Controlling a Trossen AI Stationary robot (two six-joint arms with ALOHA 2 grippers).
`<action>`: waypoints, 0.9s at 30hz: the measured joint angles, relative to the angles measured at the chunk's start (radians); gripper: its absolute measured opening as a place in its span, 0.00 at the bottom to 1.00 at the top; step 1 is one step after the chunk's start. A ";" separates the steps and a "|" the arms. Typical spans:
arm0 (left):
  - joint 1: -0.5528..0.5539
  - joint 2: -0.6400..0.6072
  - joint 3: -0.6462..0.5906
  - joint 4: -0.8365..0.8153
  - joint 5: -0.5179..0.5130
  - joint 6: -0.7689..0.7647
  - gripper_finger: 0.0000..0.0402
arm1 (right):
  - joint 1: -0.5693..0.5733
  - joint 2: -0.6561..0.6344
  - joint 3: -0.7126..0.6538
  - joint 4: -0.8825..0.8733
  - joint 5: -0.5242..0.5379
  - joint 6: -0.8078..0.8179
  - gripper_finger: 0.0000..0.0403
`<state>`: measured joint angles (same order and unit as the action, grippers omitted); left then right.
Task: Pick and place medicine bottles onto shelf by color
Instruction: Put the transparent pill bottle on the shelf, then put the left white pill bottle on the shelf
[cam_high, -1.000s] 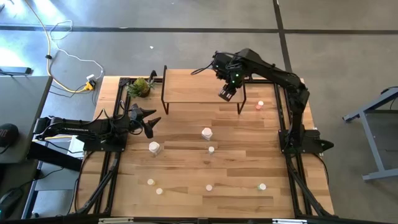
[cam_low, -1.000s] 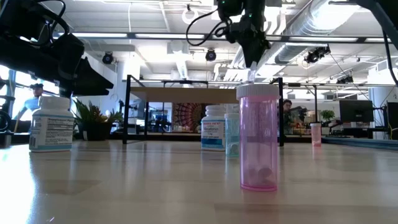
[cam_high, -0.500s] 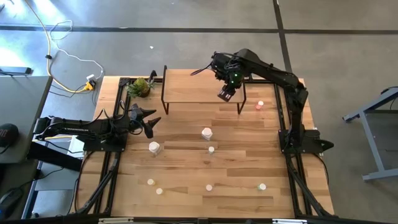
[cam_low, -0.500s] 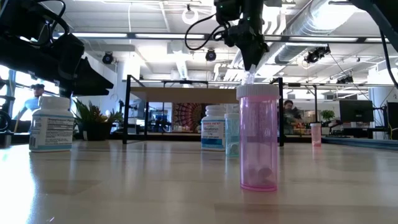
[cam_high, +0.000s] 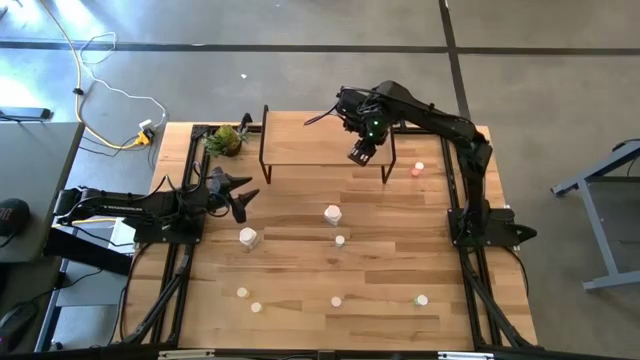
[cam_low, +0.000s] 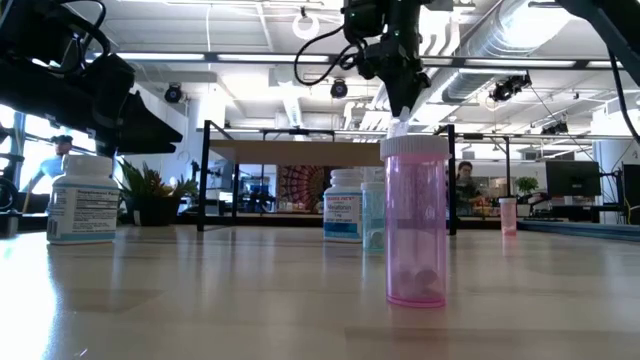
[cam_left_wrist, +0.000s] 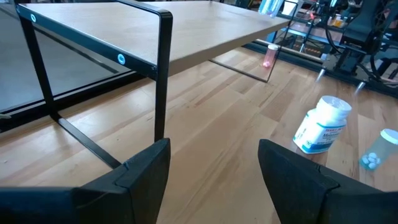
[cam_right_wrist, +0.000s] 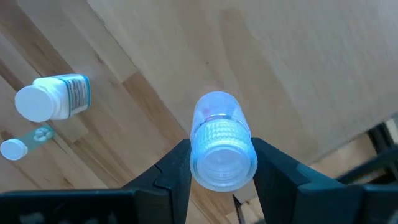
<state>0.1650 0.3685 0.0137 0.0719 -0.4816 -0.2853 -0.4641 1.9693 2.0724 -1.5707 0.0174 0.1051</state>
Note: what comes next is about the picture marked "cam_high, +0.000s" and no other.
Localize yellow extension cable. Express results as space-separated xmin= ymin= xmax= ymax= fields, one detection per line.
xmin=38 ymin=0 xmax=147 ymax=151

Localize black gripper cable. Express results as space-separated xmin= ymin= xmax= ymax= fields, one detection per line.
xmin=303 ymin=102 xmax=346 ymax=127

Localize grey desk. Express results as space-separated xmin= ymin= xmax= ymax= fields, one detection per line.
xmin=0 ymin=121 xmax=86 ymax=265

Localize blue-grey metal table frame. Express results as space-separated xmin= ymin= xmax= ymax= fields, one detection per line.
xmin=549 ymin=139 xmax=640 ymax=294

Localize black flat device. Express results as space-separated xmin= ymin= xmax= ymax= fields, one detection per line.
xmin=0 ymin=106 xmax=53 ymax=122

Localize black computer mouse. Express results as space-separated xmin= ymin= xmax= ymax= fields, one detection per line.
xmin=0 ymin=302 xmax=40 ymax=346

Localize black round object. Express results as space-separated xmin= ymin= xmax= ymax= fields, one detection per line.
xmin=0 ymin=197 xmax=31 ymax=237

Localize white power cable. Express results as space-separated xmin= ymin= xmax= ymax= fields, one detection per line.
xmin=78 ymin=31 xmax=169 ymax=130

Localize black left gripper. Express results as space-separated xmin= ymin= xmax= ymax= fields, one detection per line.
xmin=207 ymin=166 xmax=262 ymax=225

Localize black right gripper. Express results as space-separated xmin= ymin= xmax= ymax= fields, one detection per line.
xmin=337 ymin=87 xmax=396 ymax=167

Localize small potted green plant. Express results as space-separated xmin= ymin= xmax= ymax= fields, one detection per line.
xmin=202 ymin=123 xmax=251 ymax=159

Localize white box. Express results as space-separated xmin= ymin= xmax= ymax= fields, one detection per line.
xmin=107 ymin=217 xmax=137 ymax=256

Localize large clear medicine bottle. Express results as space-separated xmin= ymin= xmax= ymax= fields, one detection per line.
xmin=238 ymin=226 xmax=261 ymax=251
xmin=323 ymin=204 xmax=344 ymax=227

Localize wooden shelf black legs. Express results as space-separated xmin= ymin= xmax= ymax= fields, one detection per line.
xmin=258 ymin=104 xmax=398 ymax=185

